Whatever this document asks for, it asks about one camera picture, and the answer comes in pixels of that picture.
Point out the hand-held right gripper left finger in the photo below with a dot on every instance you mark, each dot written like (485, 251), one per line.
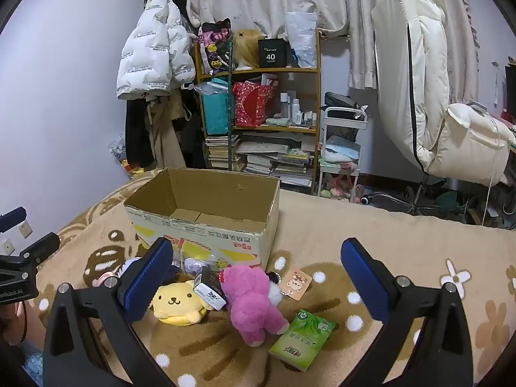
(147, 278)

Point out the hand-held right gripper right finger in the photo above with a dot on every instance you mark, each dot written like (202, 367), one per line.
(363, 278)

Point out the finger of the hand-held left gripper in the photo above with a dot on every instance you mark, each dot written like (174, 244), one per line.
(42, 248)
(12, 217)

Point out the yellow dog plush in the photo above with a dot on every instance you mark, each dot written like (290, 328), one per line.
(173, 302)

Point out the lavender plush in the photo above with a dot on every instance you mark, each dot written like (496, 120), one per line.
(195, 265)

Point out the small black box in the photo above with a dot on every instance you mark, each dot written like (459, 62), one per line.
(207, 290)

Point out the cardboard box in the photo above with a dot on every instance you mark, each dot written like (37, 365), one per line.
(225, 242)

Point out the pink bear plush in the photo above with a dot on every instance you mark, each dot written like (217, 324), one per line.
(250, 298)

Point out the pink round plush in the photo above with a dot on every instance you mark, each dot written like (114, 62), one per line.
(105, 280)

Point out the beige printed blanket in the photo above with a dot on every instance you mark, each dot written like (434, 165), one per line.
(363, 225)

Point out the green tissue packet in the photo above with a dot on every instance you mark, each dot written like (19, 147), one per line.
(302, 338)

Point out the office chair base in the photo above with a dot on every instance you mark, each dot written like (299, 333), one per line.
(411, 199)

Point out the pink green plush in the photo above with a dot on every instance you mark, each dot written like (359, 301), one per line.
(338, 185)

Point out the red yellow bag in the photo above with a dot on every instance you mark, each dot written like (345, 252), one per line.
(133, 168)

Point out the clear plastic bag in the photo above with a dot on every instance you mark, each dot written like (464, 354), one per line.
(117, 149)

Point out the folded blue white cloth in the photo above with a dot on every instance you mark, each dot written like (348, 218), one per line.
(340, 149)

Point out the beige trench coat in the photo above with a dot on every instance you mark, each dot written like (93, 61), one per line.
(161, 145)

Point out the white trolley cart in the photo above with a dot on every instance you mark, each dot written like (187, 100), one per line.
(361, 141)

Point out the black tote bag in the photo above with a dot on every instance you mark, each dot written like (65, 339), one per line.
(193, 137)

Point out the black coat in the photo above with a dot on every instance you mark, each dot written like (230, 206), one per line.
(135, 129)

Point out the stack of books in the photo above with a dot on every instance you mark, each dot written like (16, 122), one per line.
(258, 161)

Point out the green pouch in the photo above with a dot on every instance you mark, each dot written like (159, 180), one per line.
(277, 121)

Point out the row of white bottles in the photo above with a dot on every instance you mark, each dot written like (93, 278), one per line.
(297, 111)

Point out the teal bag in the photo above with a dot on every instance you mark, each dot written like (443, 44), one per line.
(215, 109)

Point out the thin green pole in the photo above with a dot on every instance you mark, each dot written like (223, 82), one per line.
(230, 109)

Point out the red patterned bag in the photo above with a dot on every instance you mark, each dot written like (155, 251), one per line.
(252, 105)

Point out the white puffer jacket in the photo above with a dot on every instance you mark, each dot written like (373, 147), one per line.
(153, 48)

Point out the wooden shelf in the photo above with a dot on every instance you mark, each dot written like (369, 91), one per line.
(278, 70)

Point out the black monitor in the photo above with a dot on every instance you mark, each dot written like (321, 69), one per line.
(511, 92)

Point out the cartoon patterned bag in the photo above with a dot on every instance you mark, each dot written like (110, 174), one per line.
(213, 48)

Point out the black square box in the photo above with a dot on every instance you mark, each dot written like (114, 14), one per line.
(272, 52)

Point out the white plastic bag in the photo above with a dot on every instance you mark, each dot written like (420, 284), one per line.
(302, 36)

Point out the blonde wig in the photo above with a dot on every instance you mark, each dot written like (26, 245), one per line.
(248, 46)

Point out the wall outlet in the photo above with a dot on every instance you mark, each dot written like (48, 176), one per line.
(25, 229)
(7, 245)

